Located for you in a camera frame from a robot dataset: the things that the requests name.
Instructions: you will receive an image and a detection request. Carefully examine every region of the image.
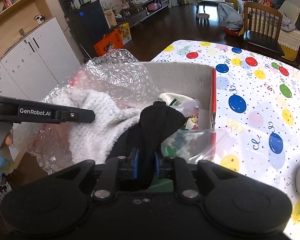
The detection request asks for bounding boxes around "pink mesh bath sponge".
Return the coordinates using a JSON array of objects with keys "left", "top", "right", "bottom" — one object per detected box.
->
[{"left": 69, "top": 70, "right": 88, "bottom": 89}]

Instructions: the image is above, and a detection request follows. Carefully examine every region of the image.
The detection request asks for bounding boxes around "clear plastic bag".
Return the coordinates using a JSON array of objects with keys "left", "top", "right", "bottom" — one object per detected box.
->
[{"left": 161, "top": 129, "right": 229, "bottom": 164}]

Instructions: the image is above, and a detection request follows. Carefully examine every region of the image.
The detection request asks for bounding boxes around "white fluffy black cloth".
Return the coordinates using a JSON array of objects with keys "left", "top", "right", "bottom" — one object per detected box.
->
[{"left": 53, "top": 88, "right": 185, "bottom": 191}]

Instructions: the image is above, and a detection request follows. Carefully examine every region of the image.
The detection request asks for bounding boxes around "clear bubble wrap sheet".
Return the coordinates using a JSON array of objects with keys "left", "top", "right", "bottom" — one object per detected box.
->
[{"left": 13, "top": 49, "right": 160, "bottom": 174}]

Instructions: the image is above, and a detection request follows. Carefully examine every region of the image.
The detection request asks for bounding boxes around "christmas print cloth bag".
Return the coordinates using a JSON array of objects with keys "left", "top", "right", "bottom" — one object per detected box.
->
[{"left": 159, "top": 93, "right": 202, "bottom": 130}]

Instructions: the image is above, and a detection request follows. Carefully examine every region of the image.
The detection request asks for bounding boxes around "white cupboard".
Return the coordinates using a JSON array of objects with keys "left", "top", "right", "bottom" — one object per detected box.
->
[{"left": 0, "top": 17, "right": 81, "bottom": 101}]

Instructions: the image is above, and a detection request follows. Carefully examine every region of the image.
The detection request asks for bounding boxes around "orange gift box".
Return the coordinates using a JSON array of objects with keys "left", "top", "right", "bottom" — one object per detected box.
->
[{"left": 94, "top": 30, "right": 123, "bottom": 56}]

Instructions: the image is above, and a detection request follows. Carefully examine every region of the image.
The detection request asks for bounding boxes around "red white cardboard box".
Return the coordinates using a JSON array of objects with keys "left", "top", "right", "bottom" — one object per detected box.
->
[{"left": 65, "top": 61, "right": 218, "bottom": 160}]

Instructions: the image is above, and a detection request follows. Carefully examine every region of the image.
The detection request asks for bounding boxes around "black water dispenser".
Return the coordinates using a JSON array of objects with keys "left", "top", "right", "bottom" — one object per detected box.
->
[{"left": 58, "top": 0, "right": 110, "bottom": 59}]

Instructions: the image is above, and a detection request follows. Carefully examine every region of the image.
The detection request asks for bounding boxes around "balloon print tablecloth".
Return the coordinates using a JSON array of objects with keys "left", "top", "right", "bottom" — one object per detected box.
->
[{"left": 155, "top": 40, "right": 300, "bottom": 239}]

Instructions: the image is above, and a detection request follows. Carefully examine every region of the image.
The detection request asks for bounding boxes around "tv console cabinet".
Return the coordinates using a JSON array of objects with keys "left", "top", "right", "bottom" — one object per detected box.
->
[{"left": 113, "top": 0, "right": 170, "bottom": 29}]

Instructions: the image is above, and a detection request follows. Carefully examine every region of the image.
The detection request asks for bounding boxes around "small wooden stool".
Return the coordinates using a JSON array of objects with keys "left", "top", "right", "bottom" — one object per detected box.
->
[{"left": 196, "top": 13, "right": 210, "bottom": 26}]

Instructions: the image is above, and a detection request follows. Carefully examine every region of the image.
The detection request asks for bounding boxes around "grey bag on floor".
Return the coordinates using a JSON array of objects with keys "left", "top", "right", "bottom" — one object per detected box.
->
[{"left": 217, "top": 3, "right": 243, "bottom": 31}]

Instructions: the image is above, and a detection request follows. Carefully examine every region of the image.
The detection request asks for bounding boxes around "wooden chair black seat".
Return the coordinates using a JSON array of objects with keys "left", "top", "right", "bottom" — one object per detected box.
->
[{"left": 243, "top": 1, "right": 285, "bottom": 57}]

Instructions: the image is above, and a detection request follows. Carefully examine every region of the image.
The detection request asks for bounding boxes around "sofa with cream throw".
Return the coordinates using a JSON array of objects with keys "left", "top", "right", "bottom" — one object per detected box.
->
[{"left": 252, "top": 0, "right": 300, "bottom": 68}]

